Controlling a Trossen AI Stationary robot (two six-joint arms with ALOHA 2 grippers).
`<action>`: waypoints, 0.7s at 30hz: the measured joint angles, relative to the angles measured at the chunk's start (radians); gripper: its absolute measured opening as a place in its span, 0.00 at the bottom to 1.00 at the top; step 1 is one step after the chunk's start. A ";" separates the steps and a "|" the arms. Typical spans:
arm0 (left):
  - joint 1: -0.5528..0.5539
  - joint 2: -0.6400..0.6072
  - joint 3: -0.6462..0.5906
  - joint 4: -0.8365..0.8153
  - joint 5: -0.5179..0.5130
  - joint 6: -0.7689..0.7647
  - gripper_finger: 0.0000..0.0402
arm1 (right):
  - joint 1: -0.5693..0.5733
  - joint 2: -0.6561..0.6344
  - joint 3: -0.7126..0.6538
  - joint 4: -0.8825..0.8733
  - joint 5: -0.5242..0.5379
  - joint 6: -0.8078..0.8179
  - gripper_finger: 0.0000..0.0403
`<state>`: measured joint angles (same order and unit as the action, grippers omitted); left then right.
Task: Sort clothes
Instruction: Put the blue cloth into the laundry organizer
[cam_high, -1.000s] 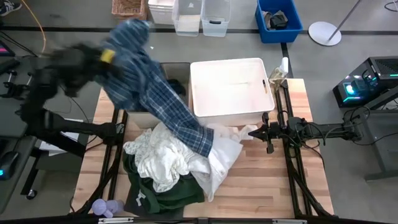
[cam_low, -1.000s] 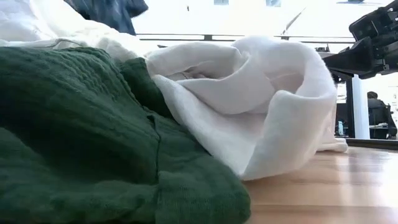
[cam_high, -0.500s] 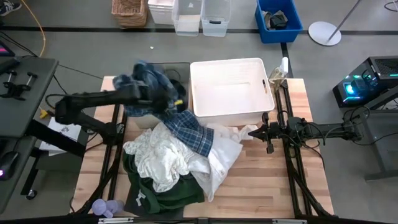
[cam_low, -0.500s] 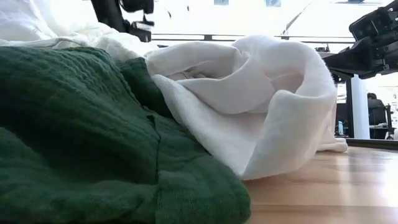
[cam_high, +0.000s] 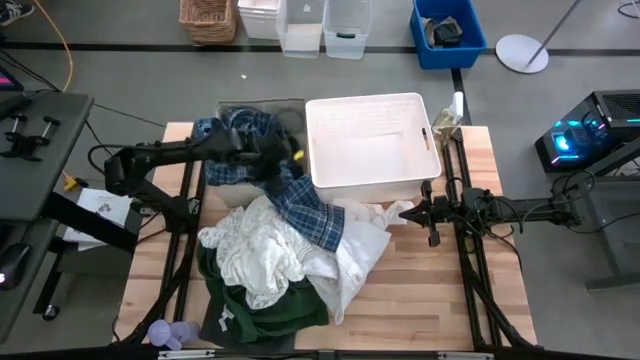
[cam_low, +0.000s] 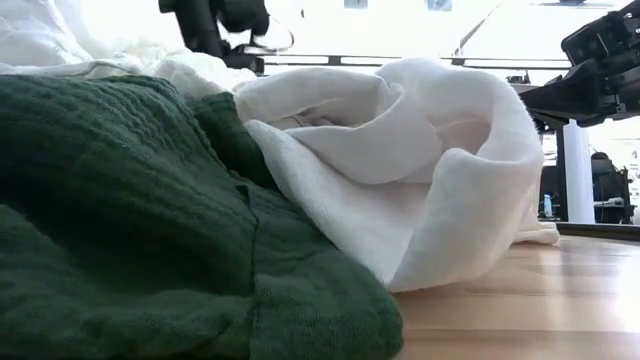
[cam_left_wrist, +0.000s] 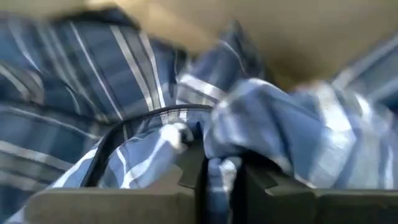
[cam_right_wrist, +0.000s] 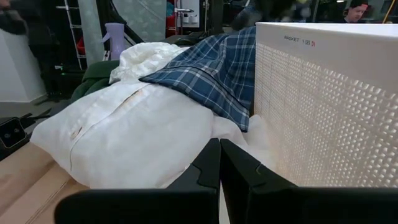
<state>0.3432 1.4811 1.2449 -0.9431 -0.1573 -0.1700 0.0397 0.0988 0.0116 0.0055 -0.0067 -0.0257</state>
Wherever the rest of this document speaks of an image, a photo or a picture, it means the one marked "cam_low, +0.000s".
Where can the white round pillar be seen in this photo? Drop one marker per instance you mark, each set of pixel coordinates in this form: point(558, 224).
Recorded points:
point(579, 175)

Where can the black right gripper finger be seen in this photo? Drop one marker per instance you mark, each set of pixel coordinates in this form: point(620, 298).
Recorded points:
point(570, 95)

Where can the dark green knit garment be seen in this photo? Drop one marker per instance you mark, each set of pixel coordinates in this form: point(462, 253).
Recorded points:
point(125, 200)

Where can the small clear bottle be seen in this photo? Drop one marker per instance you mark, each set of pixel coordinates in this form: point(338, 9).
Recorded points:
point(548, 206)

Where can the thin slanted pole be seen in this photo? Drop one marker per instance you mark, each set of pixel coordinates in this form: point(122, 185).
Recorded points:
point(475, 30)

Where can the black upright frame post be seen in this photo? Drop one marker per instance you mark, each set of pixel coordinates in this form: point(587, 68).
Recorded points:
point(561, 170)

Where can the white soft cloth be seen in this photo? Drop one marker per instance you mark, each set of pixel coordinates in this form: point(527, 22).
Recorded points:
point(380, 165)

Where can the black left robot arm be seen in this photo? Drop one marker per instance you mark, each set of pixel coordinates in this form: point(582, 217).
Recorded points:
point(200, 25)

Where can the black table edge strip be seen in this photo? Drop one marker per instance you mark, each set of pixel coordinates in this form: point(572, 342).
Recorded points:
point(600, 231)

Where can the small dark device on ledge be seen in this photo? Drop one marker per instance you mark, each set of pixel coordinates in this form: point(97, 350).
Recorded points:
point(519, 79)

